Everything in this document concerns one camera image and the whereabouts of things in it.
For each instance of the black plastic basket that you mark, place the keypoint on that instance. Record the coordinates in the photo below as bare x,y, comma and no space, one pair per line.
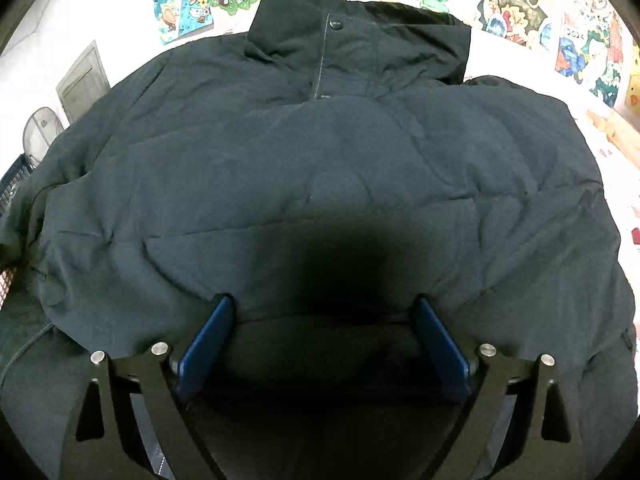
20,170

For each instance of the grey electric fan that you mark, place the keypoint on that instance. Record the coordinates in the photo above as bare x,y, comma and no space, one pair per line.
41,129

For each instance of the dark navy padded jacket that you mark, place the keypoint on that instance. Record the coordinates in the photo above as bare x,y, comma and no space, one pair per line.
323,168

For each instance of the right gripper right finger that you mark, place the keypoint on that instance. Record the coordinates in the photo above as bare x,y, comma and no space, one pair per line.
510,417

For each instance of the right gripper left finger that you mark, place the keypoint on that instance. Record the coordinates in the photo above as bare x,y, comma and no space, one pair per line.
103,439

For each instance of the red white checkered sheet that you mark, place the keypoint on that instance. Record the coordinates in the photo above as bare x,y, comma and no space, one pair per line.
6,279

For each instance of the grey wall panel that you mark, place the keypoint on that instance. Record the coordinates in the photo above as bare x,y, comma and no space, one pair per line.
83,85

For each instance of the colourful cartoon poster row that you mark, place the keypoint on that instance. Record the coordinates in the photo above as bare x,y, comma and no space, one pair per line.
585,41

